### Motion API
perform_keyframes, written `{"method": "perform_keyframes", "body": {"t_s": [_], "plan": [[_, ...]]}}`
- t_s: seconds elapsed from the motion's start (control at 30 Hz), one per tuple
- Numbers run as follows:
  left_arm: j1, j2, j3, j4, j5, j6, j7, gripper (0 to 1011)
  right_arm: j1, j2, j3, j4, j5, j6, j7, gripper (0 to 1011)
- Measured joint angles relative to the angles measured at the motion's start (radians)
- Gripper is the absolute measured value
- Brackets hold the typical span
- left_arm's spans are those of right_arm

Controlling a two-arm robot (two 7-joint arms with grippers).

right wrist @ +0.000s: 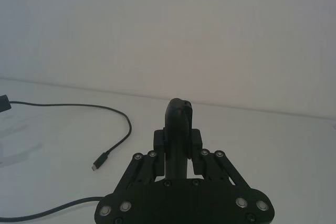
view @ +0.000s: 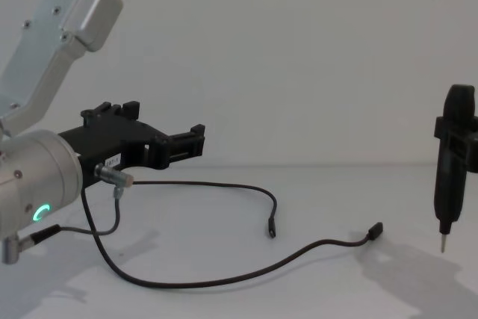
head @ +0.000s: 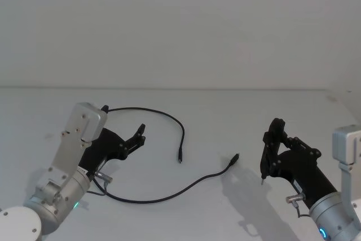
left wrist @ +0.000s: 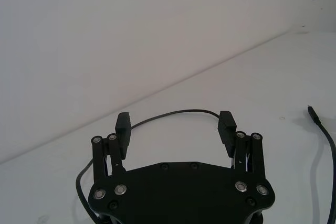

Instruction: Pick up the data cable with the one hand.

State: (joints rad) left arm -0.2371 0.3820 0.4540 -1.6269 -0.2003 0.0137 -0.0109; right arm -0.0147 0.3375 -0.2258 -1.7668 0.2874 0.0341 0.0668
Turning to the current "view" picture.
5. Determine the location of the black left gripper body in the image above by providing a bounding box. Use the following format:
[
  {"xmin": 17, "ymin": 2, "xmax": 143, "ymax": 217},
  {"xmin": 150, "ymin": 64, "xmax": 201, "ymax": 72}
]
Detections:
[{"xmin": 58, "ymin": 111, "xmax": 166, "ymax": 191}]

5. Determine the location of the black cable with connectors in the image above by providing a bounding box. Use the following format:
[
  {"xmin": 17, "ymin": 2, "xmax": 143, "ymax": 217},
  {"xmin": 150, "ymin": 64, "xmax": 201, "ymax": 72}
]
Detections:
[{"xmin": 79, "ymin": 180, "xmax": 385, "ymax": 291}]

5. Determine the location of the black electric screwdriver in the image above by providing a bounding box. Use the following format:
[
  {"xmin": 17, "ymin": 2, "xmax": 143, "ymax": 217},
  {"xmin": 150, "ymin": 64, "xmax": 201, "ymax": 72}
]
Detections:
[{"xmin": 435, "ymin": 84, "xmax": 478, "ymax": 255}]

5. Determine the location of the white table cloth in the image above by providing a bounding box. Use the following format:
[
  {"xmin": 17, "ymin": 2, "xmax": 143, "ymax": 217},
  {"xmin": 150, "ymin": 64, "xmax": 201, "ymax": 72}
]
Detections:
[{"xmin": 0, "ymin": 161, "xmax": 478, "ymax": 319}]

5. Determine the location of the thin robot cable silver plug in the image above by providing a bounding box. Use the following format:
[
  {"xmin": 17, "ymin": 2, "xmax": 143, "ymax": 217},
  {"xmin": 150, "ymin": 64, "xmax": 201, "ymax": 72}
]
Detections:
[{"xmin": 16, "ymin": 164, "xmax": 136, "ymax": 247}]

